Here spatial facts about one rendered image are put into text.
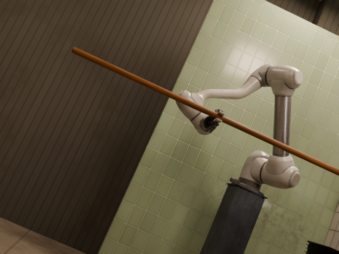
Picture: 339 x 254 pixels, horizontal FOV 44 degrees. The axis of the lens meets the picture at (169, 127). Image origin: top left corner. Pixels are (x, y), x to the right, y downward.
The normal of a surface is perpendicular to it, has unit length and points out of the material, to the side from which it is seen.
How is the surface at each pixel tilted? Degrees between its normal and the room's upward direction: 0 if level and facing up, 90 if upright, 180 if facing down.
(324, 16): 90
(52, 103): 90
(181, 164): 90
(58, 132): 90
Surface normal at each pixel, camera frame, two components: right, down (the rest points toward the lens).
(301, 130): 0.12, -0.14
